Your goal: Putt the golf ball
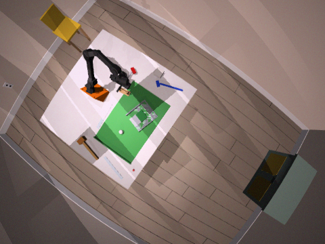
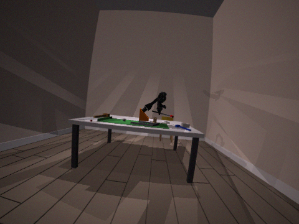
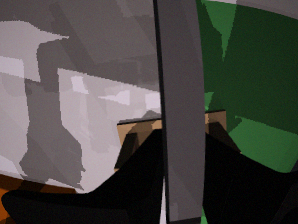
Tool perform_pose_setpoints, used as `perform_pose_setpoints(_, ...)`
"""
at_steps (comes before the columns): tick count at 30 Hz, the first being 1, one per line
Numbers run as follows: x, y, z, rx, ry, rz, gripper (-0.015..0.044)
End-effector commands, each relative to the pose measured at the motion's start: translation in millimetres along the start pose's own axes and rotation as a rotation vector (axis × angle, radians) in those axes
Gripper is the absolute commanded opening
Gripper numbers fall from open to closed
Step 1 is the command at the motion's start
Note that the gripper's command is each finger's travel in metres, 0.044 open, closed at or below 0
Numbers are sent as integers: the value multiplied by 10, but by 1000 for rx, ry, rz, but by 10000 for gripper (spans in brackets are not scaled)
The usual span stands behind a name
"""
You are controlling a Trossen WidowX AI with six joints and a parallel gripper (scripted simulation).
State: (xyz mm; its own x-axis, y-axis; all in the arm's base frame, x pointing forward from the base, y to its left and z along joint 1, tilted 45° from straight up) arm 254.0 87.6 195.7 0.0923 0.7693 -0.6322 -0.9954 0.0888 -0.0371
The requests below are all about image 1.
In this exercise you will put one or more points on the orange wooden mallet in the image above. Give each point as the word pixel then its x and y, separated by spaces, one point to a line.
pixel 82 140

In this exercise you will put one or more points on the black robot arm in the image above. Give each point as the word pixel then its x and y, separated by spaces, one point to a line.
pixel 88 55

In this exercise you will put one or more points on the green flat mat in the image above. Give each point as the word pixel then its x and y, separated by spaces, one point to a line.
pixel 130 141

